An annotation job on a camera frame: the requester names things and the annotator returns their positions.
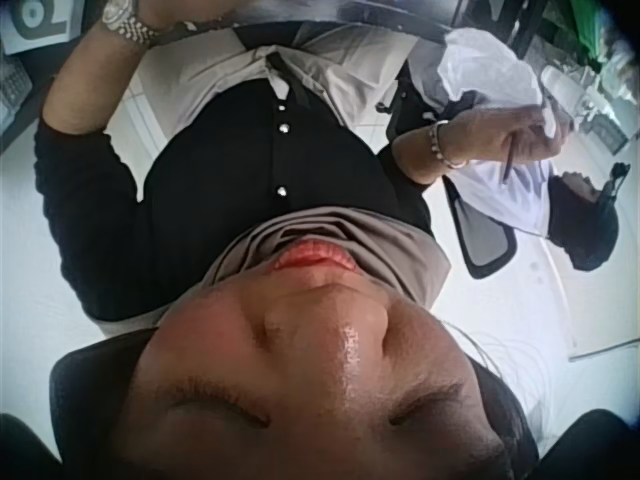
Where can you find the grey keyboard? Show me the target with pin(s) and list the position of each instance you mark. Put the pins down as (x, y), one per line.
(14, 87)

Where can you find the white plastic bag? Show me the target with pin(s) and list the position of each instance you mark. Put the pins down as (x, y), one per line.
(475, 65)

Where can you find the silver wrist watch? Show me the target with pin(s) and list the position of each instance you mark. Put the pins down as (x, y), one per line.
(125, 22)

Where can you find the black pen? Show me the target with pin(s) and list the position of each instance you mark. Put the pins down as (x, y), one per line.
(509, 162)

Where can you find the white fabric bag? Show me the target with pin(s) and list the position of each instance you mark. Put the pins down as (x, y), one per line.
(520, 200)

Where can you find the cluttered shelf with green items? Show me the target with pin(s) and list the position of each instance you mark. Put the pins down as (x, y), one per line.
(585, 75)

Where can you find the person's legs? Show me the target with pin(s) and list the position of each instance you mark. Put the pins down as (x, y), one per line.
(330, 65)

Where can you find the black office chair back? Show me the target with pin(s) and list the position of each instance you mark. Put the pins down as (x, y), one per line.
(90, 400)

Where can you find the person's right hand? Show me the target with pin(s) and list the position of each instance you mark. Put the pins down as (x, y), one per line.
(487, 135)

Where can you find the person's left hand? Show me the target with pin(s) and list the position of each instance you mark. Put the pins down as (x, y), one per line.
(170, 10)

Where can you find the white printed box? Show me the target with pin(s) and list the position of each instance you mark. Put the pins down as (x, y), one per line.
(35, 22)

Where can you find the black bag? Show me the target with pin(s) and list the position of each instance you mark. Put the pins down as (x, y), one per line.
(590, 230)

